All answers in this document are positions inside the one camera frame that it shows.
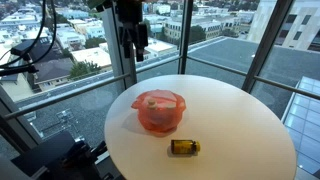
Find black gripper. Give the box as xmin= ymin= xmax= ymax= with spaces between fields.
xmin=116 ymin=0 xmax=148 ymax=62

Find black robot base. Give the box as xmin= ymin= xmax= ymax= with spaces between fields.
xmin=12 ymin=131 xmax=107 ymax=180

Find white pill bottle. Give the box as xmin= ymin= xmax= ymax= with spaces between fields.
xmin=165 ymin=102 xmax=176 ymax=110

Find orange plastic bag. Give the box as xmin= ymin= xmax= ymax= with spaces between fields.
xmin=131 ymin=89 xmax=186 ymax=132

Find brown yellow vitamin bottle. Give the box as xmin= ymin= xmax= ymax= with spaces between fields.
xmin=171 ymin=140 xmax=201 ymax=155

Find metal window handrail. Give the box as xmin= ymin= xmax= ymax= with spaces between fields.
xmin=1 ymin=56 xmax=320 ymax=121

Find black cables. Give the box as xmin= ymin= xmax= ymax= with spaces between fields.
xmin=0 ymin=0 xmax=58 ymax=78

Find white round pedestal table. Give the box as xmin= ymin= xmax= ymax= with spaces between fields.
xmin=104 ymin=75 xmax=296 ymax=180

